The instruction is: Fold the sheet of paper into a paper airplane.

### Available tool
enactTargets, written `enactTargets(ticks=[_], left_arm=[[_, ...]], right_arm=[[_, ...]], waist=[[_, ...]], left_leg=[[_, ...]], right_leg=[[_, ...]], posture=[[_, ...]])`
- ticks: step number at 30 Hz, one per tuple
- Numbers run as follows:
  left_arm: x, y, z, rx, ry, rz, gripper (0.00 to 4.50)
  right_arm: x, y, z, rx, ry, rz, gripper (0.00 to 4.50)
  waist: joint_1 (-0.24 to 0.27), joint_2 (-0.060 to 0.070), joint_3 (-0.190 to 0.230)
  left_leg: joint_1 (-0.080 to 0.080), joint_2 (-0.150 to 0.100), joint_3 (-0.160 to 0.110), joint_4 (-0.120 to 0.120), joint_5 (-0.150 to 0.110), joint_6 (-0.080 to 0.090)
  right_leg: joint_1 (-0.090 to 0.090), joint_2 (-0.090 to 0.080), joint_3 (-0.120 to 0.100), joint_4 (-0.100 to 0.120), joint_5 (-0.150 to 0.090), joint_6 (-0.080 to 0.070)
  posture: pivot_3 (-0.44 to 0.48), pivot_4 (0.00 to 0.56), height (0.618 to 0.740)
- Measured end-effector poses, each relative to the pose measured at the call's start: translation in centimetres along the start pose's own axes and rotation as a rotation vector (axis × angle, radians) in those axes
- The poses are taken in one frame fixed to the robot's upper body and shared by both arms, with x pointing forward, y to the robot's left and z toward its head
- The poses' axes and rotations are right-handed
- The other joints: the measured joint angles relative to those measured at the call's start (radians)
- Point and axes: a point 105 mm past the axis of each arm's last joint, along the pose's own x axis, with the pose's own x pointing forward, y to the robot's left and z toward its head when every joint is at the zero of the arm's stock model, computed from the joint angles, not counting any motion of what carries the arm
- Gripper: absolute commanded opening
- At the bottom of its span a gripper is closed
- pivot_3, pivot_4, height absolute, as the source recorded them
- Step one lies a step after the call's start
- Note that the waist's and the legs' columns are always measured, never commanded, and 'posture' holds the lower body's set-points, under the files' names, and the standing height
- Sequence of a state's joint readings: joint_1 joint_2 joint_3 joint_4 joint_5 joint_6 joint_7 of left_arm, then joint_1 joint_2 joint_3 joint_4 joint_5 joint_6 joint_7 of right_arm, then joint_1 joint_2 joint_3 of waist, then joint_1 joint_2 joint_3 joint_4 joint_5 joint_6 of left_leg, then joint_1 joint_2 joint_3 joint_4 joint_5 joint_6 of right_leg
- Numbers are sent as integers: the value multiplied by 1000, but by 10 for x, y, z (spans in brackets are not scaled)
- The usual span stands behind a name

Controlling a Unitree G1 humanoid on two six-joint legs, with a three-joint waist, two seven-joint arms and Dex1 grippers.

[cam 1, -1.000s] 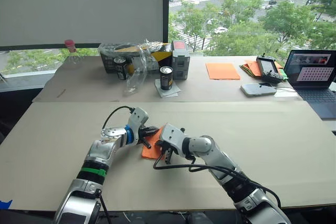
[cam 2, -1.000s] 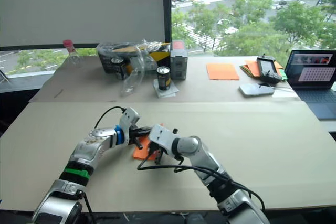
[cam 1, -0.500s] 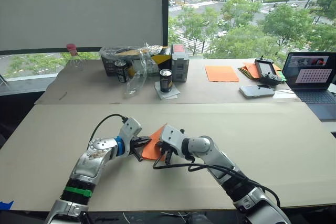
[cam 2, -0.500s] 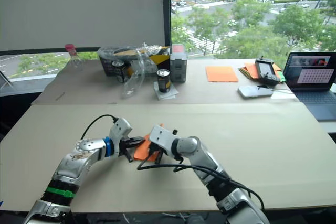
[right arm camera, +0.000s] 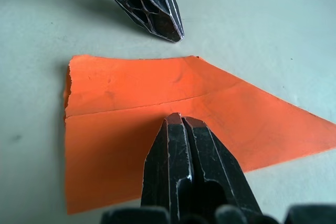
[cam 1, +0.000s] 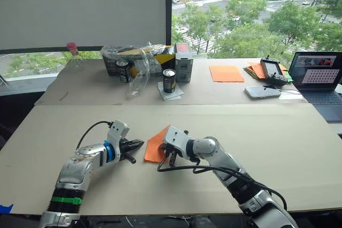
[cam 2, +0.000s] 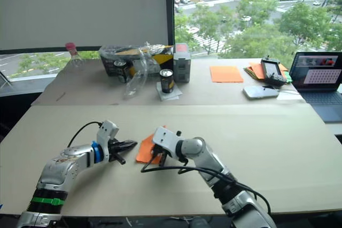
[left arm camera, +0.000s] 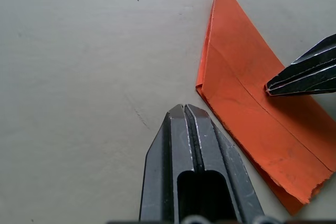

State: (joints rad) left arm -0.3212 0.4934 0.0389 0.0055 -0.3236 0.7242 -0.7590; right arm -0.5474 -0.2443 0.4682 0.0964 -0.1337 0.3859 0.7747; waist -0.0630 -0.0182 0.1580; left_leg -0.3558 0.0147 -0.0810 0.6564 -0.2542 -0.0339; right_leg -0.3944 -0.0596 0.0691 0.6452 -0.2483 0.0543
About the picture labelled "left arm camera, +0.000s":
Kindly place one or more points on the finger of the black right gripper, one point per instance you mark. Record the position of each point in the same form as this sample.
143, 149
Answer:
315, 58
309, 83

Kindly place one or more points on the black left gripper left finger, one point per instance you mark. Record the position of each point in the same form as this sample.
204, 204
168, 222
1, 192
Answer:
160, 171

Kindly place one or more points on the orange paper sheet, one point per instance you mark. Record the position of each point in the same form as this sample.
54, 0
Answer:
244, 85

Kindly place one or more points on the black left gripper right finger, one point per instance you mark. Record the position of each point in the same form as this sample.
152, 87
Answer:
231, 182

